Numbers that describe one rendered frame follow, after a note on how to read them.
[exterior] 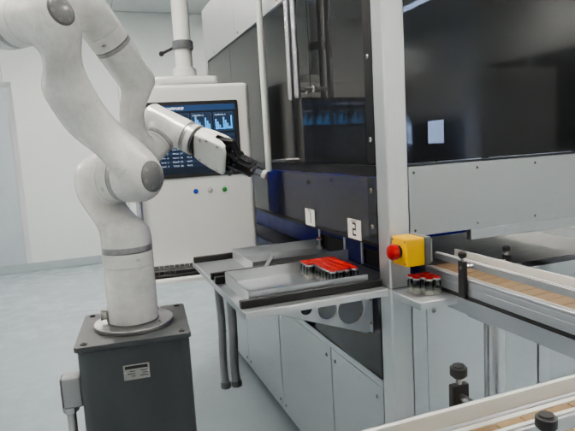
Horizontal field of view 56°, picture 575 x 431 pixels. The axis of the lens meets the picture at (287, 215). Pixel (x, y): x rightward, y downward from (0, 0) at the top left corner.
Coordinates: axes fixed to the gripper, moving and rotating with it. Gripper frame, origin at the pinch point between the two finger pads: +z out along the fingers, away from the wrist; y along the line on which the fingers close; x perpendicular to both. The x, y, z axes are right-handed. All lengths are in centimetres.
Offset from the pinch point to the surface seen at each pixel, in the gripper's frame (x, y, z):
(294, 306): -18.4, -18.9, 27.3
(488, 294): -1, -1, 66
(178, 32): 73, -25, -77
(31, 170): 179, -367, -372
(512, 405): -50, 38, 65
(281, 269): 2.6, -38.5, 14.3
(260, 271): -2.1, -37.7, 9.4
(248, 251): 18, -62, -5
